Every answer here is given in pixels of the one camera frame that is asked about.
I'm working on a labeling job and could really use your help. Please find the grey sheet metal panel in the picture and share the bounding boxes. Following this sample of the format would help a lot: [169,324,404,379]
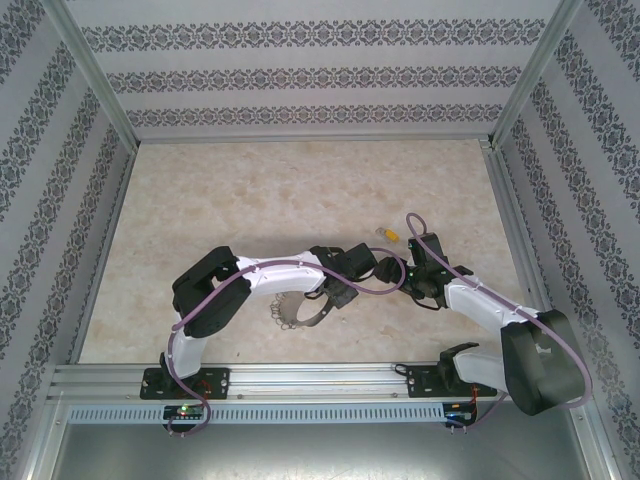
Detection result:
[49,422,609,480]

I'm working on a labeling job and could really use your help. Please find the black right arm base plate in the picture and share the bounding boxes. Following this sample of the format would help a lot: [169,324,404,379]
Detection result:
[405,363,499,400]

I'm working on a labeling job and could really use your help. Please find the grooved aluminium side rail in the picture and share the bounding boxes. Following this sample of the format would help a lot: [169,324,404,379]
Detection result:
[67,144,139,364]
[479,139,569,361]

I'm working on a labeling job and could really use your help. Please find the wide aluminium base rail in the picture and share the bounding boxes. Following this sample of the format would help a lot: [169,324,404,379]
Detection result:
[47,362,589,401]

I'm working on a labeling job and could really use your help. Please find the thin aluminium wall beam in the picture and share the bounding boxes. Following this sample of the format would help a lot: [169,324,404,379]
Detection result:
[133,130,496,145]

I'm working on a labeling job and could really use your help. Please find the white slotted cable duct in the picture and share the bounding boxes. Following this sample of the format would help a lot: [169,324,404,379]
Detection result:
[67,402,446,426]

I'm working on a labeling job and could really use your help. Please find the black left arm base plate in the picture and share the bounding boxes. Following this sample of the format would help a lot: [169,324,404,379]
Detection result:
[141,367,232,401]

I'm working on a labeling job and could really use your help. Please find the aluminium corner post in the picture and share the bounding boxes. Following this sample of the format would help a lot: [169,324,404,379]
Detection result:
[42,0,140,147]
[489,0,585,147]

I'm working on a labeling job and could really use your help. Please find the aluminium frame strut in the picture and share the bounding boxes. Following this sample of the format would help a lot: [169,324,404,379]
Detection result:
[9,394,71,480]
[567,397,639,480]

